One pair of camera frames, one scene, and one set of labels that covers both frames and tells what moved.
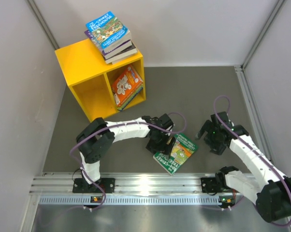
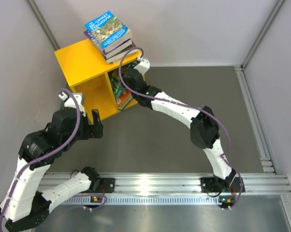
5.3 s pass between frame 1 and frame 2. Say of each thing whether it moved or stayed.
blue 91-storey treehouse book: stayed
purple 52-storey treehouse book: stayed
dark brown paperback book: stayed
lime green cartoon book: stayed
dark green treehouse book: moved
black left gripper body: moved
